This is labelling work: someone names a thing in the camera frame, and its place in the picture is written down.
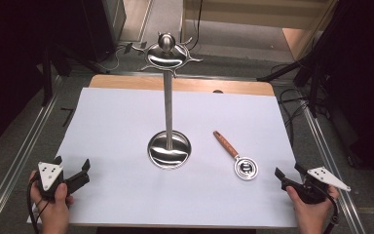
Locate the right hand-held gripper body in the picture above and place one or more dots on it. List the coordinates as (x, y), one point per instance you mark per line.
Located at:
(321, 183)

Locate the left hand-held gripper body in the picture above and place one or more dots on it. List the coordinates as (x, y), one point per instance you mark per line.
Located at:
(49, 175)

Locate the steel utensil stand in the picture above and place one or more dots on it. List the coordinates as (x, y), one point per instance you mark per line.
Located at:
(168, 107)

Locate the person's right hand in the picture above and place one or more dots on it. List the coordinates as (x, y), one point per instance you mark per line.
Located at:
(310, 213)

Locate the person's left hand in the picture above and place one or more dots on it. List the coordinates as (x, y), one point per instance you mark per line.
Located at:
(53, 208)

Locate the white paper sheet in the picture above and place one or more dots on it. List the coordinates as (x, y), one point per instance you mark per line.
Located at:
(110, 130)

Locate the black metal stand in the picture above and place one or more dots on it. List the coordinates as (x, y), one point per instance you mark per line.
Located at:
(47, 78)
(315, 71)

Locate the dark curtain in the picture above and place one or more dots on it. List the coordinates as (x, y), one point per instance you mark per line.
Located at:
(6, 65)
(366, 81)

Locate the black cabinet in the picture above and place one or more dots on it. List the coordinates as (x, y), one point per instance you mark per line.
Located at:
(104, 26)

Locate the metal floor rail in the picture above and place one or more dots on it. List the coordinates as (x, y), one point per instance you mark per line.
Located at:
(16, 156)
(331, 162)

